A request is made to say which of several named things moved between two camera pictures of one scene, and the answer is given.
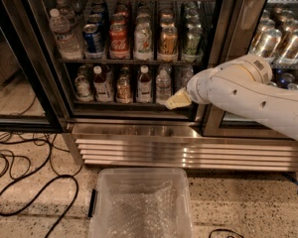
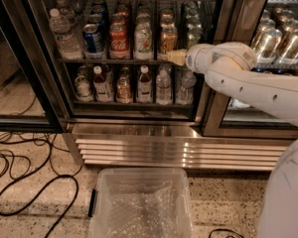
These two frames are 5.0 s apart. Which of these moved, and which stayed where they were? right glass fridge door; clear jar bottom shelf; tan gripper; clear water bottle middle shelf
Moved: tan gripper
Stayed: clear water bottle middle shelf; clear jar bottom shelf; right glass fridge door
